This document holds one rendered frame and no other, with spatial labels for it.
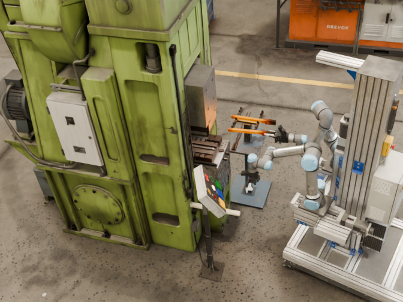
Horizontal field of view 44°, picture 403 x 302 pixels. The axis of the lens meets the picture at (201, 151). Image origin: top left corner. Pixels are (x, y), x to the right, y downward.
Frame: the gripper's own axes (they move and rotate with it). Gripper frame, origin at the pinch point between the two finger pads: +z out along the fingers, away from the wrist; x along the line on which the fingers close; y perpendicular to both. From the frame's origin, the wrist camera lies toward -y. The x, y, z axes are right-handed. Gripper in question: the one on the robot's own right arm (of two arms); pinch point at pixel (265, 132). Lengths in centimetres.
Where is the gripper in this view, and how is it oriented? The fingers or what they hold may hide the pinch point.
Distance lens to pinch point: 430.5
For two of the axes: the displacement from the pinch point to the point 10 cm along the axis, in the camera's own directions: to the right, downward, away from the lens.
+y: 1.1, 7.3, 6.7
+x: 3.1, -6.7, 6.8
